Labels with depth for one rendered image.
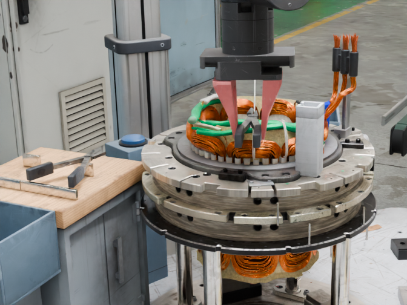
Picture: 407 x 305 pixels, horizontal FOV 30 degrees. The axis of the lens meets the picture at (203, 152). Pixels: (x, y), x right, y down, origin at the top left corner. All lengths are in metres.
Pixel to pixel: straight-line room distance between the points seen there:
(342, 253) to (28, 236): 0.41
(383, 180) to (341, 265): 3.03
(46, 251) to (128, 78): 0.57
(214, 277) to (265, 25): 0.35
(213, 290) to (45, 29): 2.41
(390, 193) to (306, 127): 2.97
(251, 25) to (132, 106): 0.67
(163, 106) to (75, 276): 0.55
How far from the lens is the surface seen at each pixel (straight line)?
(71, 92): 3.44
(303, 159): 0.94
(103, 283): 1.08
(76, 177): 0.99
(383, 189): 3.95
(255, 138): 0.83
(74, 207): 0.97
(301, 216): 0.93
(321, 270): 1.41
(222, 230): 0.95
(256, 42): 0.82
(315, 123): 0.93
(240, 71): 0.82
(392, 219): 1.63
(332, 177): 0.95
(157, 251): 1.35
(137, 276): 1.16
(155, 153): 1.05
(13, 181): 1.04
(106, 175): 1.06
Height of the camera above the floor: 1.43
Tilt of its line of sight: 19 degrees down
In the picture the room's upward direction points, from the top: 2 degrees counter-clockwise
